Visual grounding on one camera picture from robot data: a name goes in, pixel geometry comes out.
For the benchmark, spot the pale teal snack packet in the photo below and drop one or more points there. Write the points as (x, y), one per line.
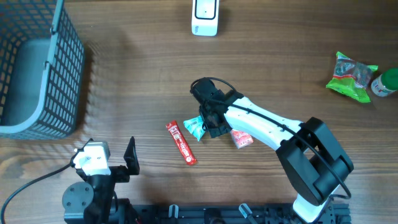
(195, 127)

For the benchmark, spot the green clear snack bag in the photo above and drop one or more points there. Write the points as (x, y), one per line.
(351, 78)

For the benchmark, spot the red snack wrapper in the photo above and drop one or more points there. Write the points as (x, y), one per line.
(181, 143)

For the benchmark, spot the dark grey mesh basket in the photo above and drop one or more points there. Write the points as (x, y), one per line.
(42, 63)

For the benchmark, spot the white barcode scanner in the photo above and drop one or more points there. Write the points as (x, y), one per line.
(205, 17)

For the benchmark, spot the green lid jar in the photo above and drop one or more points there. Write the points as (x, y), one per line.
(386, 83)

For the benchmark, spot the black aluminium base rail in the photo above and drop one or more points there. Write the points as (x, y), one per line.
(278, 213)

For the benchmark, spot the small red snack packet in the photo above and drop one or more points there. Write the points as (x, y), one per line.
(241, 139)

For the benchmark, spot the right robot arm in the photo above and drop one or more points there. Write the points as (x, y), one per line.
(314, 161)

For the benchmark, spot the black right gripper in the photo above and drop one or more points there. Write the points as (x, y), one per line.
(214, 132)

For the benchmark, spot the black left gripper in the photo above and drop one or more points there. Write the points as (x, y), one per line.
(123, 174)

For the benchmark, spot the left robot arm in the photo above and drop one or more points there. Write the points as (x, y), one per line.
(94, 199)

